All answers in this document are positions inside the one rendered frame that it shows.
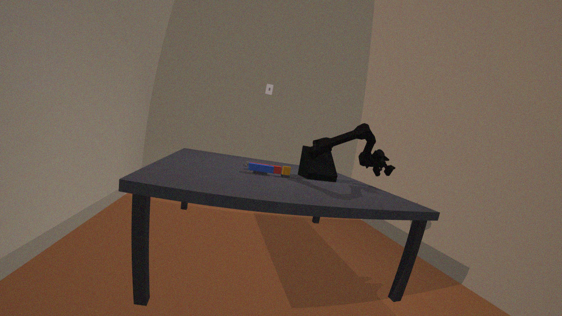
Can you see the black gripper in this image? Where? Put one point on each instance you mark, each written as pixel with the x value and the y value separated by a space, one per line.
pixel 388 169

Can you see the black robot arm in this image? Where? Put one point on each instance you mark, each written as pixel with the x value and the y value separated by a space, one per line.
pixel 361 132

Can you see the red long block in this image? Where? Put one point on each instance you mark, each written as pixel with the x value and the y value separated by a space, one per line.
pixel 277 169

